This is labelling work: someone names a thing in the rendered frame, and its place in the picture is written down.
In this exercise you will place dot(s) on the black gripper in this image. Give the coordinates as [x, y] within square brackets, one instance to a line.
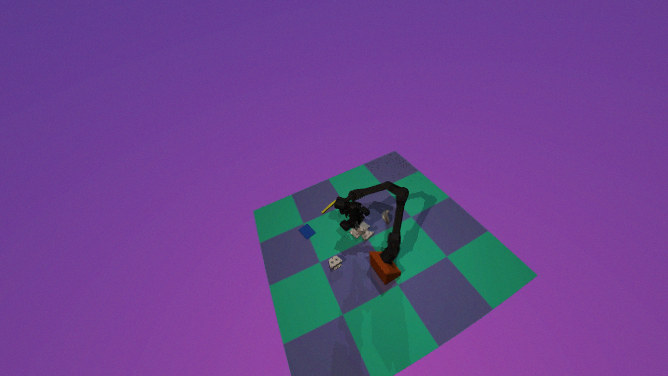
[346, 225]

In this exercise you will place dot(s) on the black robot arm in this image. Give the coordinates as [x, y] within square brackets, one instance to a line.
[394, 237]

